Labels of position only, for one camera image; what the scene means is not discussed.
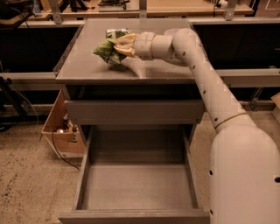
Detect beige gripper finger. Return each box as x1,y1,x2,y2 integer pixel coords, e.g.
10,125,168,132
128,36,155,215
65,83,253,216
115,33,138,45
114,45,137,58

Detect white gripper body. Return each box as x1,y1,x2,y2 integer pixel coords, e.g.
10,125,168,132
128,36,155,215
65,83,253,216
134,31,174,60

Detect green jalapeno chip bag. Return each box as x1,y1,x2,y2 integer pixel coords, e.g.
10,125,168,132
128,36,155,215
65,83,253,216
93,38,126,65

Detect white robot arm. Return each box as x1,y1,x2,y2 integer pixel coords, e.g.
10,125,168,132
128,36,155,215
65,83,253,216
115,28,280,224

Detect green chip bag on counter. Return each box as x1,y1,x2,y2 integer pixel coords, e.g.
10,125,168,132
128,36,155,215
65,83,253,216
106,28,131,39

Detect grey drawer cabinet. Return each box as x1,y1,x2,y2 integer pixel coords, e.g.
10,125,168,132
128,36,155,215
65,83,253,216
56,18,204,140

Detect closed grey top drawer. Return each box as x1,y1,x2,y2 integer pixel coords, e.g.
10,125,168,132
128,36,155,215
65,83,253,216
64,100,204,125

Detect open grey middle drawer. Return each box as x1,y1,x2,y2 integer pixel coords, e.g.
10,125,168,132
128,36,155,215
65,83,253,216
59,125,210,224

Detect white ceramic bowl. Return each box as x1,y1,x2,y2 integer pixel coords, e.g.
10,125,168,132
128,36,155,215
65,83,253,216
164,28,179,36

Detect wooden workbench in background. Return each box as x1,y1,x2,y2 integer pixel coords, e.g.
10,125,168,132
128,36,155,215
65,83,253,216
29,0,254,21

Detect wooden box with items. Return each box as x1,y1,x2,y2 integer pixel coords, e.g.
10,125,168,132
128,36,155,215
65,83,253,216
41,90,85,158

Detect grey metal rail frame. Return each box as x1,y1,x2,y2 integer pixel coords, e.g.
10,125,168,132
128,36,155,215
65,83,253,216
0,17,280,91

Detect black cable on floor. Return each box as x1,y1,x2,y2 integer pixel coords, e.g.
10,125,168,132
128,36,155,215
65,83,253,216
51,129,81,172

